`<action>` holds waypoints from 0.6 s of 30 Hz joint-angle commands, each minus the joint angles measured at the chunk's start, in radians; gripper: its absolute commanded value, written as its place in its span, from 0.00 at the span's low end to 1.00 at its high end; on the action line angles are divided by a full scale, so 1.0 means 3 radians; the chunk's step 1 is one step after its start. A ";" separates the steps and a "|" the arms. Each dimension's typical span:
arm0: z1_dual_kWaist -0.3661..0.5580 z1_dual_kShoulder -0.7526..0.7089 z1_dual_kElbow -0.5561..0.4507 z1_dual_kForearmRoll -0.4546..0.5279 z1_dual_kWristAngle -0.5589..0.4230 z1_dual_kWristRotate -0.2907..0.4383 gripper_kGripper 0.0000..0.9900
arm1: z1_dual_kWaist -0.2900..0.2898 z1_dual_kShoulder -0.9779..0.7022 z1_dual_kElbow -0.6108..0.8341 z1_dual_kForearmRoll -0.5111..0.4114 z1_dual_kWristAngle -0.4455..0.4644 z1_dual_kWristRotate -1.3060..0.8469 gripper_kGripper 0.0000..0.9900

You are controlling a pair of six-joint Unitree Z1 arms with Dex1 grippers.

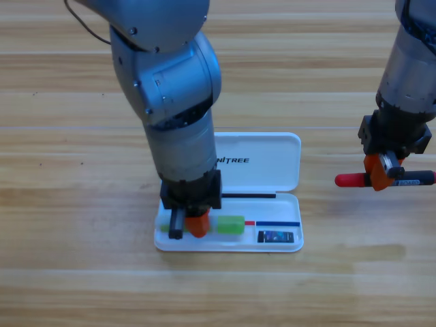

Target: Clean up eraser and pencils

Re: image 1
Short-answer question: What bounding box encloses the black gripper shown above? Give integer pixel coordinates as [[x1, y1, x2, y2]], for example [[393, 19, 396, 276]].
[[357, 98, 433, 192], [159, 170, 223, 240]]

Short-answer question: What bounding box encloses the black marker with red cap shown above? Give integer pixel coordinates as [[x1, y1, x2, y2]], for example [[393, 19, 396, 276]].
[[334, 171, 436, 188]]

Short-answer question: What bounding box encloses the green white highlighter pen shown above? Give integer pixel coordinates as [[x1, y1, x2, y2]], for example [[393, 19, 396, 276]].
[[159, 215, 246, 236]]

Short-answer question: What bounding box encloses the small black eraser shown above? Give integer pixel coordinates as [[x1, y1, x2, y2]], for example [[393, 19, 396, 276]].
[[257, 230, 296, 244]]

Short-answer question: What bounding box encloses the white Unitree pencil case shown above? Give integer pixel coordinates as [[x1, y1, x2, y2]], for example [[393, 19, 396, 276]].
[[153, 131, 305, 253]]

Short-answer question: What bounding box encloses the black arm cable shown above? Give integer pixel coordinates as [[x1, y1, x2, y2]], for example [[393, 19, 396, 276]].
[[63, 0, 112, 46]]

